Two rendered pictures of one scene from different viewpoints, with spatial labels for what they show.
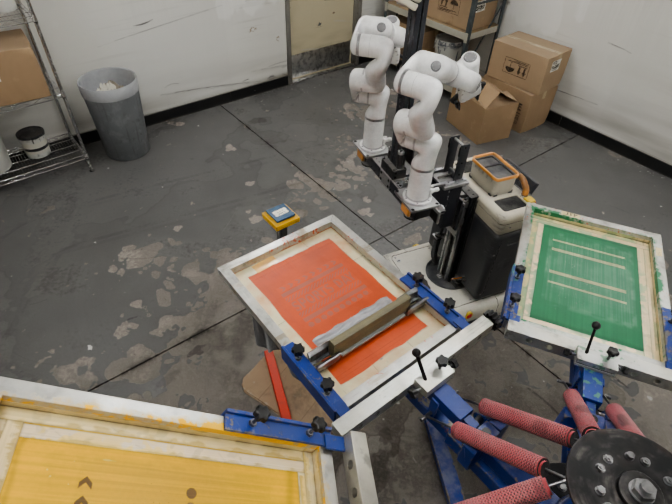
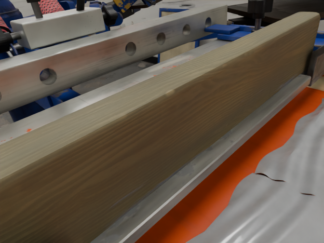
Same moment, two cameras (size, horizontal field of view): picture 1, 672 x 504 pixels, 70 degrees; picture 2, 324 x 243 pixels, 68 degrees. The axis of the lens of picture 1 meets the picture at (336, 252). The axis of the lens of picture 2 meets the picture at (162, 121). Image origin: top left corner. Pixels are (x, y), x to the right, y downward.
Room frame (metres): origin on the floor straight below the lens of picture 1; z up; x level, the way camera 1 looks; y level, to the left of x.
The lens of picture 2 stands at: (1.25, -0.19, 1.12)
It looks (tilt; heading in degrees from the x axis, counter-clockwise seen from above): 32 degrees down; 179
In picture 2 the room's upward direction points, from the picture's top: 7 degrees counter-clockwise
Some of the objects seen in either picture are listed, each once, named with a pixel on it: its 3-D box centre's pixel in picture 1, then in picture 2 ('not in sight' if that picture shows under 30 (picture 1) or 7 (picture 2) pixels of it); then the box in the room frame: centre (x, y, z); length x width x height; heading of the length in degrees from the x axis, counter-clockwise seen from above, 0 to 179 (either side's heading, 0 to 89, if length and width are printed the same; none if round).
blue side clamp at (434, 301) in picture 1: (430, 303); not in sight; (1.22, -0.37, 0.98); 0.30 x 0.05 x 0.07; 39
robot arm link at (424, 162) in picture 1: (423, 148); not in sight; (1.68, -0.33, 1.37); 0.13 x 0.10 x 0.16; 58
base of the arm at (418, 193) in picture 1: (422, 181); not in sight; (1.68, -0.35, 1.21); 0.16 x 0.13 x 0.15; 114
